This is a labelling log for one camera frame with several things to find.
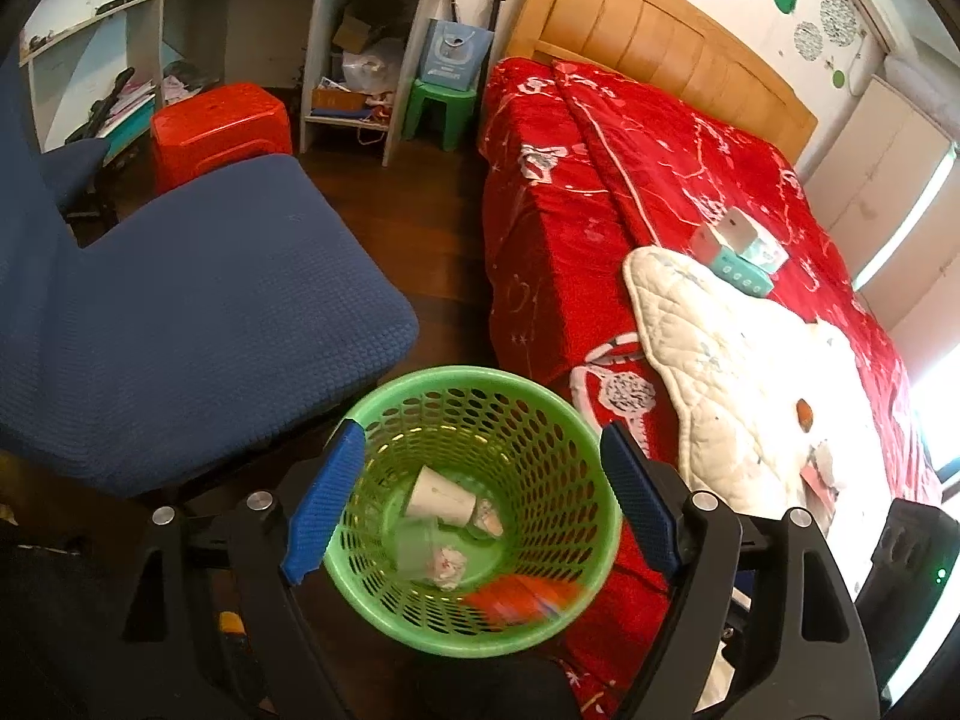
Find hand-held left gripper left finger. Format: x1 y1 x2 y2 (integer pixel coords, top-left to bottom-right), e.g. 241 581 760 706
120 418 367 720

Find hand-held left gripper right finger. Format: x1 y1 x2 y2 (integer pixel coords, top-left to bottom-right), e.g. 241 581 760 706
600 421 880 720

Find white paper cup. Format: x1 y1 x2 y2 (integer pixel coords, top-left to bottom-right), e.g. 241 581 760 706
405 465 479 526

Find green plastic mesh basket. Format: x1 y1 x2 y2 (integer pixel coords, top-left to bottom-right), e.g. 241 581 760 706
321 365 623 659

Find white paper ball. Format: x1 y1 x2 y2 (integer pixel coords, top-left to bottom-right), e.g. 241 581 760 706
427 544 470 587

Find red snack wrapper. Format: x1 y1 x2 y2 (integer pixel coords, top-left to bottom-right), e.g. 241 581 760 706
461 577 590 627

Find white quilted mat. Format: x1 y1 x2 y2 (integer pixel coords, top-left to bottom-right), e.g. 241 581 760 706
621 244 912 713

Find blue upholstered chair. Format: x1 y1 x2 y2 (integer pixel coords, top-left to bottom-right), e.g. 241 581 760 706
0 52 421 500

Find teal tissue pack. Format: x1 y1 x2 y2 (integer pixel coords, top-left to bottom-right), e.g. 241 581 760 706
701 251 773 299

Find white tissue pack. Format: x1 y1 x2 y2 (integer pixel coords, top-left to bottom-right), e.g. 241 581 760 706
688 204 788 275

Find bed with red blanket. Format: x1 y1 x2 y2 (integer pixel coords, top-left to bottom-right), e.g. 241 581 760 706
478 56 946 720

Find red plastic stool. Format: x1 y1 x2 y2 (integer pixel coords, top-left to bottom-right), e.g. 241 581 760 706
150 82 293 196

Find cream wardrobe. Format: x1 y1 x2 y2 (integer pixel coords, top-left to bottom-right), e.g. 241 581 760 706
802 71 960 331

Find green plastic stool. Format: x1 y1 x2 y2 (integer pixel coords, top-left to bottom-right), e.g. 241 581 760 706
403 79 481 152

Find white plastic bag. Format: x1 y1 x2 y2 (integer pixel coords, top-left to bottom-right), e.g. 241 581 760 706
343 41 410 91

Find white desk with shelves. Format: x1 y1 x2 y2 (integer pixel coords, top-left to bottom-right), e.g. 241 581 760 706
19 0 447 170

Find wooden headboard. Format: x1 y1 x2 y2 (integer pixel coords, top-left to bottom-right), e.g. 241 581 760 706
506 0 818 166

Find blue gift bag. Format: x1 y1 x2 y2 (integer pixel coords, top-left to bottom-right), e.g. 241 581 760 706
416 17 496 95

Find cardboard box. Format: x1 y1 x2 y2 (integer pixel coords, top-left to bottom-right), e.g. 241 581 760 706
332 4 391 53

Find black stick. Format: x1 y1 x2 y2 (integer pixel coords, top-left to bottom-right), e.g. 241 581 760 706
487 0 512 83

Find white air conditioner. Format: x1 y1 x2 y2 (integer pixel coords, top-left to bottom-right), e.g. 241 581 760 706
840 0 901 53

